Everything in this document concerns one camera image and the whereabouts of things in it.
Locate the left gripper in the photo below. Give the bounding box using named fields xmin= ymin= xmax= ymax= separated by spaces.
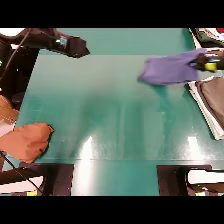
xmin=67 ymin=35 xmax=91 ymax=60

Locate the purple T-shirt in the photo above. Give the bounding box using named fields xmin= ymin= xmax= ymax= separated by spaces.
xmin=137 ymin=48 xmax=208 ymax=86

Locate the brown garment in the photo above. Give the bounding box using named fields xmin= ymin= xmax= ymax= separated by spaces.
xmin=0 ymin=94 xmax=20 ymax=124

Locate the orange garment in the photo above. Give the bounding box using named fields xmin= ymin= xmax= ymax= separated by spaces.
xmin=0 ymin=122 xmax=55 ymax=165

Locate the heap of clothes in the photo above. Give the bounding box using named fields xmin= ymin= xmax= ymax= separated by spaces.
xmin=189 ymin=28 xmax=224 ymax=50

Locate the white garment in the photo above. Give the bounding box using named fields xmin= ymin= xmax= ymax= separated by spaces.
xmin=185 ymin=76 xmax=224 ymax=141

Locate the black cable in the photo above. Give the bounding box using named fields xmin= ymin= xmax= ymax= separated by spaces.
xmin=0 ymin=150 xmax=47 ymax=197

